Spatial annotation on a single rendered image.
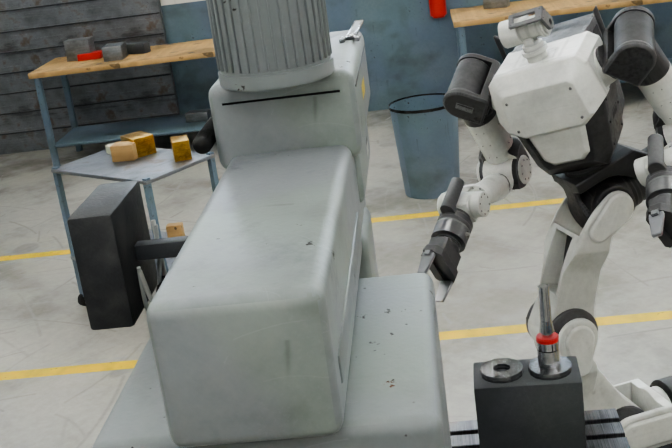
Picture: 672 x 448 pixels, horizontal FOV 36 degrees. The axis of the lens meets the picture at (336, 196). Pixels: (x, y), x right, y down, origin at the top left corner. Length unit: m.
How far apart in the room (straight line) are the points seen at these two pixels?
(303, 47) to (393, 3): 7.88
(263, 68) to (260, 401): 0.63
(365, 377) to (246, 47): 0.59
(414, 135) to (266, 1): 5.28
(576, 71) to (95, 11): 7.78
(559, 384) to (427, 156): 4.87
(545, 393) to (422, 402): 0.87
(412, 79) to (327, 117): 7.89
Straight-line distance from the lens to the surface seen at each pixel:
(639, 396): 3.10
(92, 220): 1.80
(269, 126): 1.85
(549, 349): 2.22
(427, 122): 6.91
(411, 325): 1.58
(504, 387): 2.21
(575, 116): 2.52
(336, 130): 1.84
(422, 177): 7.05
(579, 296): 2.76
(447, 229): 2.53
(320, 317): 1.25
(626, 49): 2.47
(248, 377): 1.29
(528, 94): 2.53
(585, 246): 2.68
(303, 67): 1.74
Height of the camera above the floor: 2.23
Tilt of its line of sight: 18 degrees down
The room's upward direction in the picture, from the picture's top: 8 degrees counter-clockwise
